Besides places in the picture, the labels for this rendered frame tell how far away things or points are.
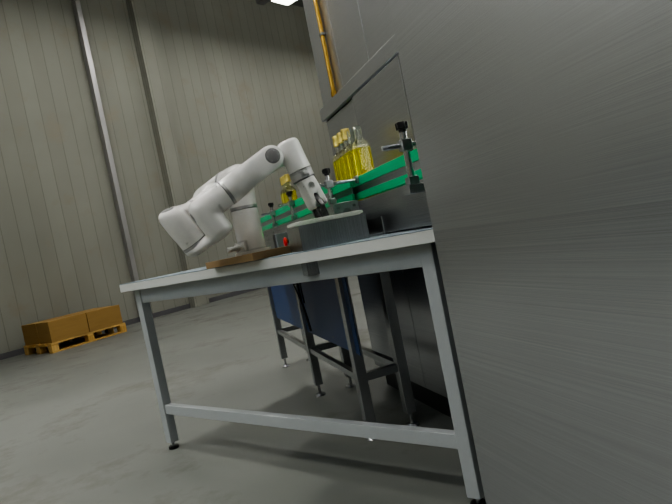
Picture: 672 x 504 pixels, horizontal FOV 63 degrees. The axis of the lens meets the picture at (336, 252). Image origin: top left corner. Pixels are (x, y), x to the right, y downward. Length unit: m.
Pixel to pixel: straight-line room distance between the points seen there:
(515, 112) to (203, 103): 10.46
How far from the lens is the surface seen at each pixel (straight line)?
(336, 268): 1.64
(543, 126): 0.80
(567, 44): 0.77
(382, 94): 2.08
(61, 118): 9.67
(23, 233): 9.02
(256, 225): 1.94
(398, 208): 1.64
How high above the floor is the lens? 0.78
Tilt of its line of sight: 2 degrees down
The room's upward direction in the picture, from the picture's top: 11 degrees counter-clockwise
